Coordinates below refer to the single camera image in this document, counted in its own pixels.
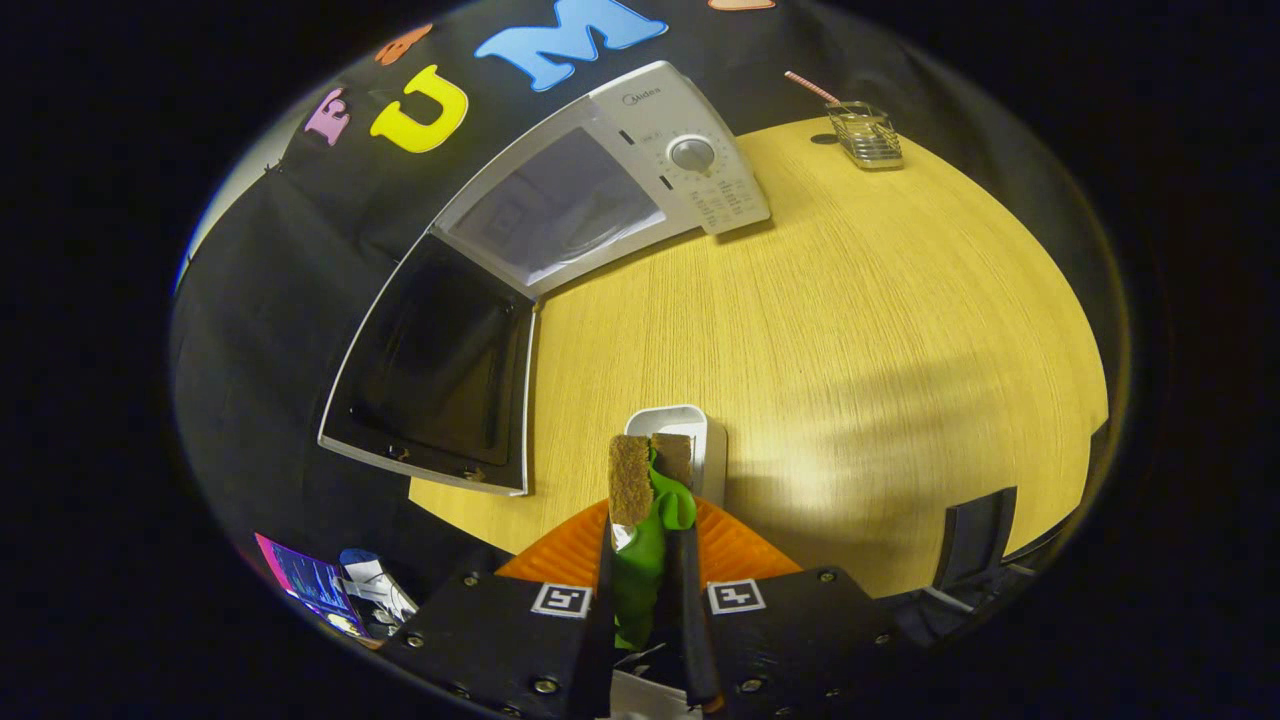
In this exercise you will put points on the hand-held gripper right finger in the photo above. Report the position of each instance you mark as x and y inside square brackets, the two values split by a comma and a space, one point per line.
[695, 640]

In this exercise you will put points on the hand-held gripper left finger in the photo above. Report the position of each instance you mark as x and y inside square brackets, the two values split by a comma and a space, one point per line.
[500, 640]

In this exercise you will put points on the toy sandwich with green lettuce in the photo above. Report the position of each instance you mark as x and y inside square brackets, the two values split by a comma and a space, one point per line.
[640, 560]

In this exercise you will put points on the white microwave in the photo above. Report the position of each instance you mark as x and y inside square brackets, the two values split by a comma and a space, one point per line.
[560, 200]

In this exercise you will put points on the small foil food tray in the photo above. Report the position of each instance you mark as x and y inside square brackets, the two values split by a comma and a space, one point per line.
[712, 450]

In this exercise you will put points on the computer monitor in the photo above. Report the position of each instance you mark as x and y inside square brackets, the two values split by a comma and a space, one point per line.
[305, 585]

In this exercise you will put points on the black backdrop cloth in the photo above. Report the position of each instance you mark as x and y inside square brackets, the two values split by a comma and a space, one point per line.
[270, 300]

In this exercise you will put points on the pink striped straw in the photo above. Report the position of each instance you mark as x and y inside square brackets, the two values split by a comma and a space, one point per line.
[810, 88]

